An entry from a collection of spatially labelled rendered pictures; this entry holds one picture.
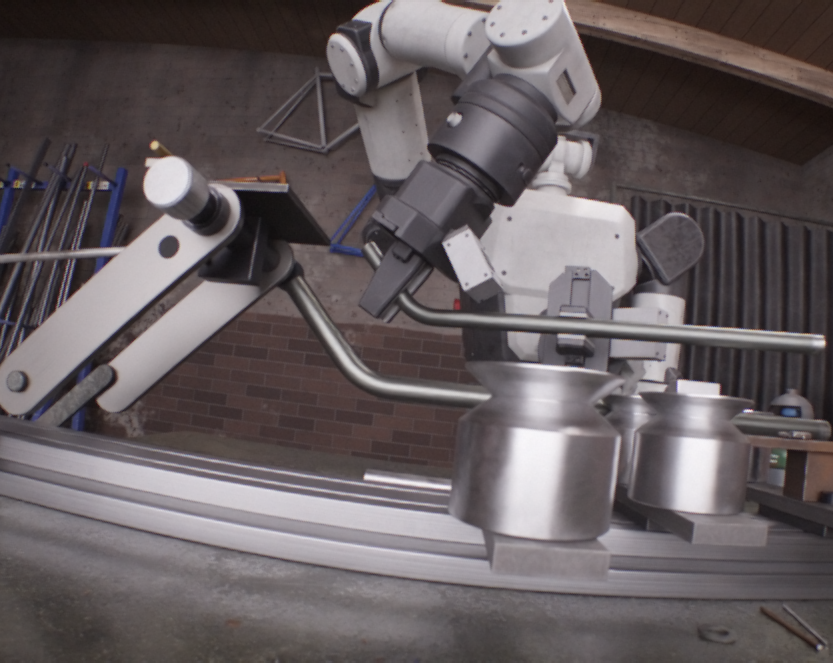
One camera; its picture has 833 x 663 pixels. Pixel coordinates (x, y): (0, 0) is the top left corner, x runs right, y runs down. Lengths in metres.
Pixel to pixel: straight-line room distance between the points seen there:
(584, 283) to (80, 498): 0.39
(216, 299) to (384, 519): 0.17
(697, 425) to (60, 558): 0.25
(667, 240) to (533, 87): 0.51
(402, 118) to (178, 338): 0.47
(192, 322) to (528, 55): 0.31
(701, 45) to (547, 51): 2.50
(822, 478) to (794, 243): 3.02
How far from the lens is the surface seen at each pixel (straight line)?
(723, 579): 0.26
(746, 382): 2.96
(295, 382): 3.05
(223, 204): 0.23
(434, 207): 0.39
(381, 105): 0.69
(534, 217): 0.75
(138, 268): 0.25
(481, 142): 0.40
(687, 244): 0.90
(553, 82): 0.43
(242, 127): 3.66
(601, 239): 0.78
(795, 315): 3.19
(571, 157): 0.86
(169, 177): 0.21
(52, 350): 0.28
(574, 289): 0.46
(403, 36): 0.57
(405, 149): 0.72
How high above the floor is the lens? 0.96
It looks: 5 degrees up
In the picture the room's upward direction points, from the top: 6 degrees clockwise
